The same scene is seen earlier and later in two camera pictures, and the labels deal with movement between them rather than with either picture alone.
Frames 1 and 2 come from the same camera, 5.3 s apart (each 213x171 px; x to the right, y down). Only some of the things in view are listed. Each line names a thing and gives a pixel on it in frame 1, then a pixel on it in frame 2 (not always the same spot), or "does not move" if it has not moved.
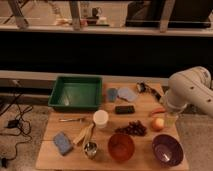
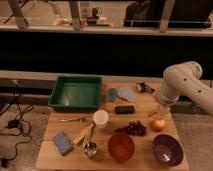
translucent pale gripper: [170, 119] → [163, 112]
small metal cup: [90, 149] does not move
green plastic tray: [77, 93] does not move
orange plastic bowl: [121, 147] does not move
